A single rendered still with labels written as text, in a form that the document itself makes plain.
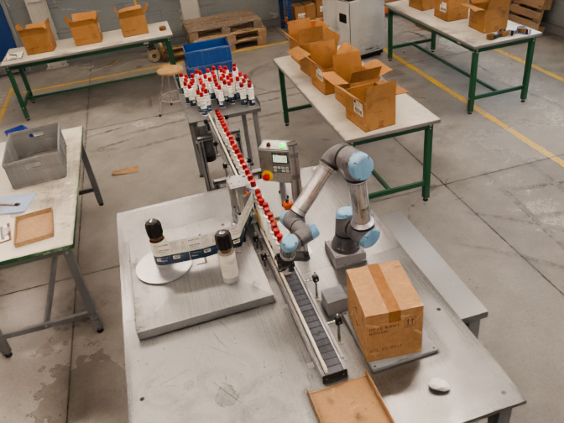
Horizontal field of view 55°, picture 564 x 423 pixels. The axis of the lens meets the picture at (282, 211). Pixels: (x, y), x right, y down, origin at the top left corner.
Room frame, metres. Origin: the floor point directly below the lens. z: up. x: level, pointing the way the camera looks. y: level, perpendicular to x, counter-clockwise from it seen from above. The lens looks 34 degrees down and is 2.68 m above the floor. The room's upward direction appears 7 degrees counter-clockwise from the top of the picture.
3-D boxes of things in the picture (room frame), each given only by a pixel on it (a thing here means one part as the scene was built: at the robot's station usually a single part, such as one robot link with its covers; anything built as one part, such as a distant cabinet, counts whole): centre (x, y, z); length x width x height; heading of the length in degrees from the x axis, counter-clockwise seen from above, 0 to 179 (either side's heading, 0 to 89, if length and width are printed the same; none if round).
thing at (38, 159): (3.88, 1.83, 0.91); 0.60 x 0.40 x 0.22; 15
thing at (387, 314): (1.68, -0.38, 0.99); 0.30 x 0.24 x 0.27; 5
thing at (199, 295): (2.30, 0.51, 0.86); 0.80 x 0.67 x 0.05; 12
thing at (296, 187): (2.34, -0.09, 1.16); 0.04 x 0.04 x 0.67; 12
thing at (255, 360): (2.13, 0.11, 0.82); 2.10 x 1.50 x 0.02; 12
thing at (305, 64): (5.26, -0.51, 0.97); 0.44 x 0.38 x 0.37; 106
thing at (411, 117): (4.85, -0.72, 0.39); 2.20 x 0.80 x 0.78; 12
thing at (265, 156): (2.39, -0.02, 1.38); 0.17 x 0.10 x 0.19; 67
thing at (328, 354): (2.27, 0.04, 0.86); 1.65 x 0.08 x 0.04; 12
